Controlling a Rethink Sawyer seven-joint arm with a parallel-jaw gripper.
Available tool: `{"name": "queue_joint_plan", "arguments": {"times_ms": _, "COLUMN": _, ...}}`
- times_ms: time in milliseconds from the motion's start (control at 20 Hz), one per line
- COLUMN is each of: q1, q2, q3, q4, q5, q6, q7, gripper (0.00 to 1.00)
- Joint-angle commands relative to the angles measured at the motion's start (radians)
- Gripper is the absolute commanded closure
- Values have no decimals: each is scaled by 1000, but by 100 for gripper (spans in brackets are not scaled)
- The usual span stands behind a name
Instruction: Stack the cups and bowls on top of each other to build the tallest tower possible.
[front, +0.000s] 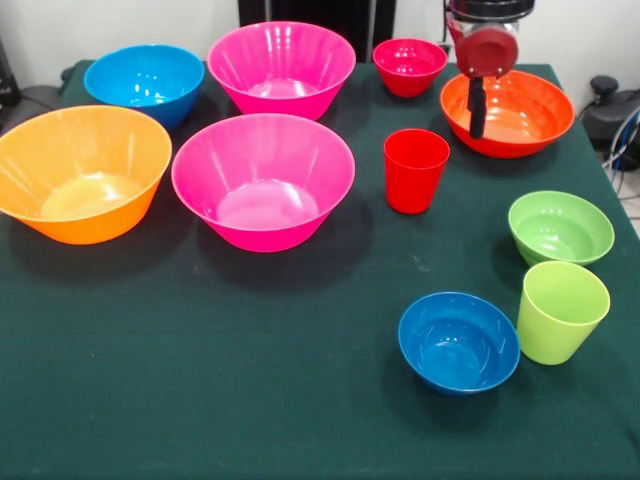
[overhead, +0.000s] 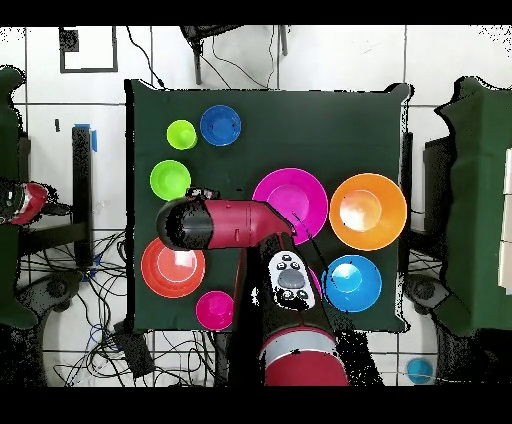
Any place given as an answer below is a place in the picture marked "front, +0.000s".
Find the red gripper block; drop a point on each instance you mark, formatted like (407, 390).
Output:
(487, 52)

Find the red-orange wide bowl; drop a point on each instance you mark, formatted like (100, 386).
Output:
(525, 115)

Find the small magenta bowl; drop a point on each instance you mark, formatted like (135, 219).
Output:
(410, 67)

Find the red plastic cup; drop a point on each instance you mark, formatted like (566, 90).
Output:
(415, 180)

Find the large pink bowl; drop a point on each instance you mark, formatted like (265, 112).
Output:
(263, 185)
(281, 70)

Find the small green bowl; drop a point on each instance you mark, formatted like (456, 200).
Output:
(561, 227)

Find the lime green plastic cup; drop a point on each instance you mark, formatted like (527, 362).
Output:
(562, 312)

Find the small dark blue bowl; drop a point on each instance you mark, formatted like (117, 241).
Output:
(459, 344)

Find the light blue bowl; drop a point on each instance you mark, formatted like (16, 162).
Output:
(145, 82)

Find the dark green table cloth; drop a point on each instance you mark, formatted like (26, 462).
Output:
(200, 350)

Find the large orange bowl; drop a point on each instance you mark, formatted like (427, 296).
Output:
(82, 175)

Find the black device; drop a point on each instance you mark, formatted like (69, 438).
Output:
(7, 75)

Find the black pedestal foot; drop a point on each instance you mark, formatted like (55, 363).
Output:
(37, 95)
(605, 115)

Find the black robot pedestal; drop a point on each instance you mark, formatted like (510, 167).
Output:
(320, 12)

